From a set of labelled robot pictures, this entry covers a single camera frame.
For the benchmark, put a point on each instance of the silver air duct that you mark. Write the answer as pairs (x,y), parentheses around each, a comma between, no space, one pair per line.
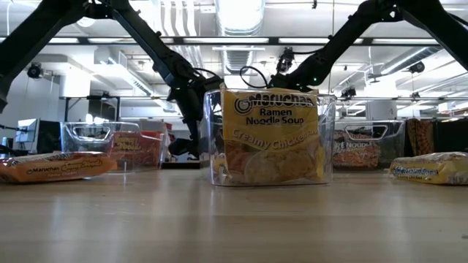
(239,18)

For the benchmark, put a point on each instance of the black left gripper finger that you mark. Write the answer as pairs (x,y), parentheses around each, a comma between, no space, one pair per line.
(193,128)

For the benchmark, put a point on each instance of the black computer case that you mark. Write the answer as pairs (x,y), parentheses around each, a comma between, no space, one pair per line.
(49,137)

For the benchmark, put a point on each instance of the black cabinet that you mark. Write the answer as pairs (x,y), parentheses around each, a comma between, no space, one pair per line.
(453,135)

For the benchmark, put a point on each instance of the black Fire Noodle pack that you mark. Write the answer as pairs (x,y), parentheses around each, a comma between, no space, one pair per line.
(356,155)

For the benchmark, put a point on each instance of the white box unit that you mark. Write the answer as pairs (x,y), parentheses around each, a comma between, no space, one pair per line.
(380,109)

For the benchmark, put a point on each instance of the clear plastic bin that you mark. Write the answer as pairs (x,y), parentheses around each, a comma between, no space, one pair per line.
(84,139)
(393,146)
(329,146)

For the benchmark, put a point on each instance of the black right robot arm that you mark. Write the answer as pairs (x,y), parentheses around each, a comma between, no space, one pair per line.
(438,23)

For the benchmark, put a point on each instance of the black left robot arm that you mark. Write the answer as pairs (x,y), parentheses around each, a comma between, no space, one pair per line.
(33,40)

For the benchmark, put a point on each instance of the black ceiling spotlight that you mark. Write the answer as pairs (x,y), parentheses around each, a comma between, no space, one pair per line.
(417,66)
(34,70)
(349,92)
(286,59)

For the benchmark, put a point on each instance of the grey computer monitor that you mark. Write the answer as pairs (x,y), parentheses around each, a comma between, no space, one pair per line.
(27,133)

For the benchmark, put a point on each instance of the orange patterned cloth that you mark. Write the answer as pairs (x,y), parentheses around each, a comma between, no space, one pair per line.
(420,137)

